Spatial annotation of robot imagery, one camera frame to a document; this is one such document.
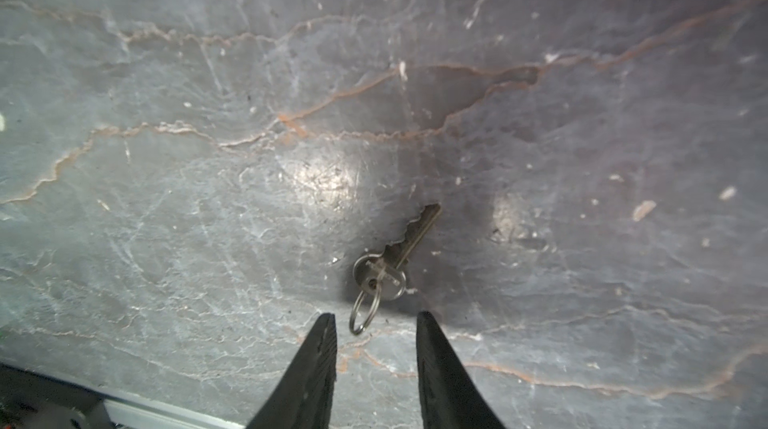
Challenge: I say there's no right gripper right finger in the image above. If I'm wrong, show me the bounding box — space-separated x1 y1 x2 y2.
416 311 504 429

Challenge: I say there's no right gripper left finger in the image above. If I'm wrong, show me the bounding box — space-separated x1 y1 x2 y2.
246 313 337 429

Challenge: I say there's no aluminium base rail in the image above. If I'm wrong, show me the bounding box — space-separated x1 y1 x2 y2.
1 364 240 428

